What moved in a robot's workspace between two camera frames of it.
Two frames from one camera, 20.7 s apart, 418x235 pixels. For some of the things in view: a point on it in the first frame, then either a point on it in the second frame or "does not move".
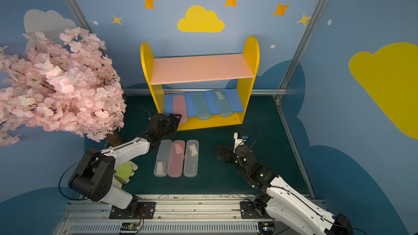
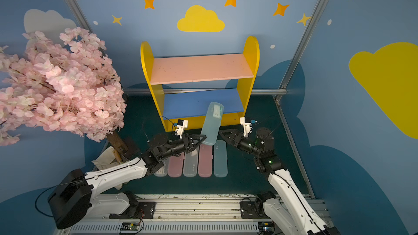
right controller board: [266, 228] does not move
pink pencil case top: [176, 164] does not move
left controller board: [129, 226] does not move
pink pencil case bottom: [179, 107] → [205, 160]
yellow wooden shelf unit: [206, 108] does not move
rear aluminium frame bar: [262, 90] does not move
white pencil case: [191, 162] does not move
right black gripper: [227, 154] → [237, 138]
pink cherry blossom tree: [69, 85] does not move
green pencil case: [222, 103] → [213, 123]
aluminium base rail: [194, 214] does not move
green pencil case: [202, 109] → [220, 159]
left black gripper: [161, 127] → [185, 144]
